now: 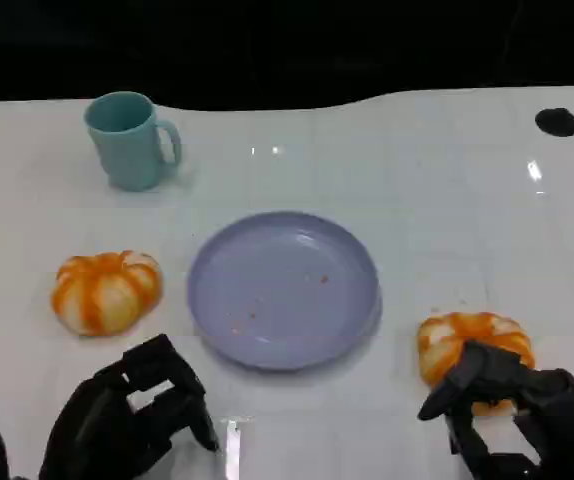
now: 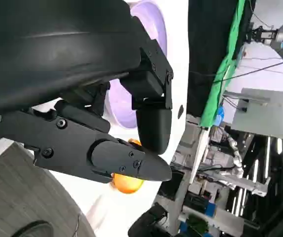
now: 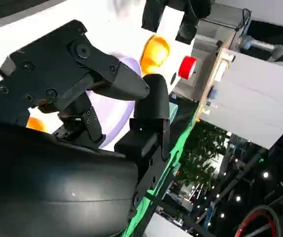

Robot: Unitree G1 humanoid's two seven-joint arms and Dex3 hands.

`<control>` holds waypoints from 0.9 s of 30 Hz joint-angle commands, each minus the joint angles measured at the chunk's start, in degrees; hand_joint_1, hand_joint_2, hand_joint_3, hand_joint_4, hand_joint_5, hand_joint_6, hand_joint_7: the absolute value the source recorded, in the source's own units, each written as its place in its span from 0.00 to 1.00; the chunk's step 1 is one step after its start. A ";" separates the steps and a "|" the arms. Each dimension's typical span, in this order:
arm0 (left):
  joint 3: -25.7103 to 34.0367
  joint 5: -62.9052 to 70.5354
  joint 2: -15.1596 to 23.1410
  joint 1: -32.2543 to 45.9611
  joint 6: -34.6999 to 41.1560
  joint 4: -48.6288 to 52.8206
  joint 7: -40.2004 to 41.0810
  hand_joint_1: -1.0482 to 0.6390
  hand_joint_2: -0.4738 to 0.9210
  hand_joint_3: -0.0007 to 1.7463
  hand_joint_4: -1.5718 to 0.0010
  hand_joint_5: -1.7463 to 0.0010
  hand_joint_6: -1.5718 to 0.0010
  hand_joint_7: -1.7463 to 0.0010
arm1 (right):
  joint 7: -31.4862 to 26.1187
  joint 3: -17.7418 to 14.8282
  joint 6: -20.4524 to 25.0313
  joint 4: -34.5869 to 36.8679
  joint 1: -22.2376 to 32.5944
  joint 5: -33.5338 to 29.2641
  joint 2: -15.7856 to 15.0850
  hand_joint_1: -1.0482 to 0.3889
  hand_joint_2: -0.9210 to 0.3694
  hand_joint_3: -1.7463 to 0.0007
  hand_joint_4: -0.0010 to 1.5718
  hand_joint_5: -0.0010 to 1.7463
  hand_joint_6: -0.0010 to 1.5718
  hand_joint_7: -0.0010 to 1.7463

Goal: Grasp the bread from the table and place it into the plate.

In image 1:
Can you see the orange and white bread roll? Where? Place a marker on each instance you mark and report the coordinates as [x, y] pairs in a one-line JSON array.
[[104, 292], [447, 340]]

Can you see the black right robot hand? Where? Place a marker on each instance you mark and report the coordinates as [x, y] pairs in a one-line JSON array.
[[562, 415]]

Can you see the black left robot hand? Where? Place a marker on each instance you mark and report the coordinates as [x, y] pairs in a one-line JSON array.
[[97, 425]]

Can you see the pale green mug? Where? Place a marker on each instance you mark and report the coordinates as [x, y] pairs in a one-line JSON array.
[[127, 150]]

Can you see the lilac plate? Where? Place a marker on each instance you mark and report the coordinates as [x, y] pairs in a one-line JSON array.
[[282, 290]]

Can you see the black table grommet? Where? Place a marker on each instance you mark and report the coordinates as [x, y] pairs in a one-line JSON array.
[[558, 122]]

